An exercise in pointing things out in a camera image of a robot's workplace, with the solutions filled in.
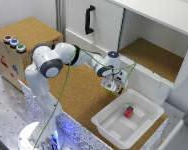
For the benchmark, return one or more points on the wooden drawer box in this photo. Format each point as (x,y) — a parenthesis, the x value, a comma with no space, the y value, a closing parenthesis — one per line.
(30,30)

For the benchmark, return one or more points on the blue button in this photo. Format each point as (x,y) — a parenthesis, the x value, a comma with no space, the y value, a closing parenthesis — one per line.
(14,42)

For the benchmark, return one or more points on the red button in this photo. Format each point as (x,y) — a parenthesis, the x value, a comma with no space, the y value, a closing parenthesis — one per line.
(7,38)

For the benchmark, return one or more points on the white sliding door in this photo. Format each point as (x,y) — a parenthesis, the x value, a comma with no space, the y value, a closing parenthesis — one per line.
(105,25)

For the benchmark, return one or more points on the white cabinet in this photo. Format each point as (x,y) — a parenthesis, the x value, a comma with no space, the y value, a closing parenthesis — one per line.
(160,15)

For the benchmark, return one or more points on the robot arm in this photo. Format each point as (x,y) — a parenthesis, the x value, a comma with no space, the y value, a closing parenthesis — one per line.
(49,66)

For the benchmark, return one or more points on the purple block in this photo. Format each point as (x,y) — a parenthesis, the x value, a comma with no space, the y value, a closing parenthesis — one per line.
(130,108)

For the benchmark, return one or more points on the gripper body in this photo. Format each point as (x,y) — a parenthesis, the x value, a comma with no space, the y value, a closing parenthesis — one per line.
(112,80)

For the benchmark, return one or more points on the white plastic box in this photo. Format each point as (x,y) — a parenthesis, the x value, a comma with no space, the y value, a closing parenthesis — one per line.
(117,128)

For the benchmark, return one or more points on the green button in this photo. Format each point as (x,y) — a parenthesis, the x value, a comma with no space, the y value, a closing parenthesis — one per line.
(20,47)

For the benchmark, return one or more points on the pink block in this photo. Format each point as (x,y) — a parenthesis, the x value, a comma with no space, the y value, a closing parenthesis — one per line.
(128,114)

